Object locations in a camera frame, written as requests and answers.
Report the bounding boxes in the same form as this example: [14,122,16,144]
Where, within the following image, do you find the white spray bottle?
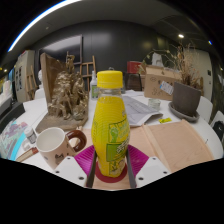
[89,69,99,100]

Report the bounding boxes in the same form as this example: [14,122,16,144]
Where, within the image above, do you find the grey plant saucer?
[167,101,201,124]

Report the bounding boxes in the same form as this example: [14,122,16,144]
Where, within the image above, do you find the dark wall screen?
[38,34,84,68]

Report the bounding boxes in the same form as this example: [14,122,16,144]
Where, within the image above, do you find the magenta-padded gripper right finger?
[125,144,172,190]

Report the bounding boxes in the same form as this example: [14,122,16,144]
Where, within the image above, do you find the small yellow tag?
[158,117,173,124]

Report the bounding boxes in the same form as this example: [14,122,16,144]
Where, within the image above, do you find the yellow drink bottle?
[90,69,132,178]

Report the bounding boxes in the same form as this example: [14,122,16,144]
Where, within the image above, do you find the red box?
[126,60,144,75]

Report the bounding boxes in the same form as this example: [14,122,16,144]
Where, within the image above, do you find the small glass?
[147,97,162,112]

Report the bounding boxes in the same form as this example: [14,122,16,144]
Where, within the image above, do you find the grey pot with dried plant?
[146,43,204,118]

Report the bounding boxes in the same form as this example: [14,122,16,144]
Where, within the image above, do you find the brown figure sculpture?
[34,52,90,134]

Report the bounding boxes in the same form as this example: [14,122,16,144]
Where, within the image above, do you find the white mug with brown handle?
[35,126,88,171]

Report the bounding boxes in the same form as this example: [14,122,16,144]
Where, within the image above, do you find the wooden easel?
[24,64,38,101]
[78,54,98,91]

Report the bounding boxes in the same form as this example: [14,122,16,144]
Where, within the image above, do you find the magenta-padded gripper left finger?
[53,144,98,189]

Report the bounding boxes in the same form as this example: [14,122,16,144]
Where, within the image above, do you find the white plaster bust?
[37,69,44,85]

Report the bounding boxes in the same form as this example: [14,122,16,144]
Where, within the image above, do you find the small white jar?
[23,126,38,145]

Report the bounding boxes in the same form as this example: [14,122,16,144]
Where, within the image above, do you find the white chair with black seat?
[210,110,224,142]

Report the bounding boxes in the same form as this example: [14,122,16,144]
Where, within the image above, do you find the black side table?
[123,72,145,92]

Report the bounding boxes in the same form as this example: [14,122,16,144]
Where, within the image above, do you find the beige cabinet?
[13,49,36,103]

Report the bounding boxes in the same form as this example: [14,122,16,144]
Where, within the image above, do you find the cardboard box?
[143,64,183,102]

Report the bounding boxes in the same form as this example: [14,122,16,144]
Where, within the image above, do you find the black flat boxes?
[0,96,26,134]

